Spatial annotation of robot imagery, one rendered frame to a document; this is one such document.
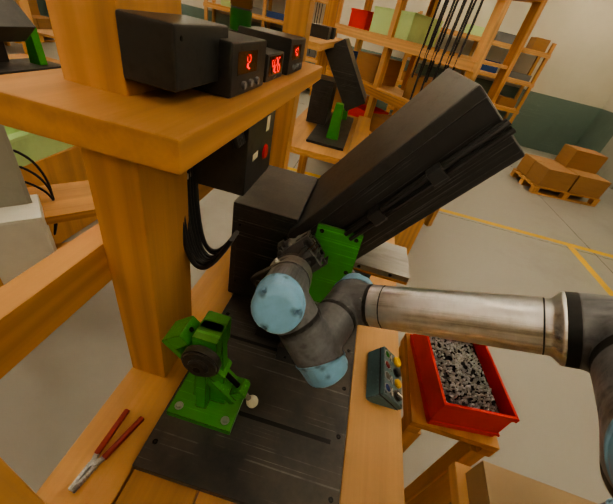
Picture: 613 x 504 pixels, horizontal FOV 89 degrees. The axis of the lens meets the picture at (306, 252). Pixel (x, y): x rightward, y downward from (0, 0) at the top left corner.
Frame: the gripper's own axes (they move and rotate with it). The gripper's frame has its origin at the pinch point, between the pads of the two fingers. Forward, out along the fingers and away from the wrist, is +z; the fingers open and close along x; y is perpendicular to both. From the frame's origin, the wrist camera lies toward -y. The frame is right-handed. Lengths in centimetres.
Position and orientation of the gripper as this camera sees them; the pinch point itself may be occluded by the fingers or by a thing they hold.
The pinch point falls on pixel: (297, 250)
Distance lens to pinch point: 76.7
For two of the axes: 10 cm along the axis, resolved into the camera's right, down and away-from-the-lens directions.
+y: 8.2, -5.2, -2.4
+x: -5.7, -8.1, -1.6
